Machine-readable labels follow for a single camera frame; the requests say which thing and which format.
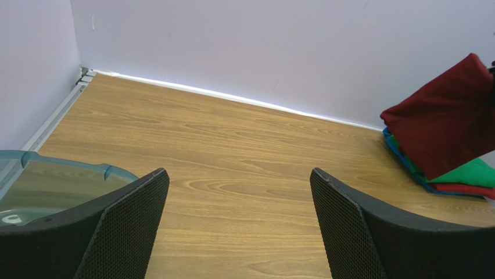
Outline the teal plastic bin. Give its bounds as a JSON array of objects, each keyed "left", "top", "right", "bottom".
[{"left": 1, "top": 151, "right": 138, "bottom": 227}]

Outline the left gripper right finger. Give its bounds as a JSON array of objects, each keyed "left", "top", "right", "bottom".
[{"left": 310, "top": 168, "right": 494, "bottom": 278}]

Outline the aluminium rail frame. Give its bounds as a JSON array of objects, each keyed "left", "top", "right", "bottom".
[{"left": 21, "top": 67, "right": 96, "bottom": 152}]

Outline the maroon t shirt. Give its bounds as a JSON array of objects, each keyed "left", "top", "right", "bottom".
[{"left": 380, "top": 53, "right": 494, "bottom": 180}]

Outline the red folded t shirt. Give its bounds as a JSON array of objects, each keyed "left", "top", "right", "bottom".
[{"left": 429, "top": 183, "right": 494, "bottom": 200}]

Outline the green folded t shirt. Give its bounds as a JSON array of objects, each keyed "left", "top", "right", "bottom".
[{"left": 383, "top": 129, "right": 494, "bottom": 188}]

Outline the blue folded t shirt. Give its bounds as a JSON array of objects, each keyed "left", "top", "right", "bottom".
[{"left": 382, "top": 128, "right": 494, "bottom": 199}]

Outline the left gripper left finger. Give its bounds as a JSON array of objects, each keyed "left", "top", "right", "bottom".
[{"left": 1, "top": 168, "right": 170, "bottom": 278}]

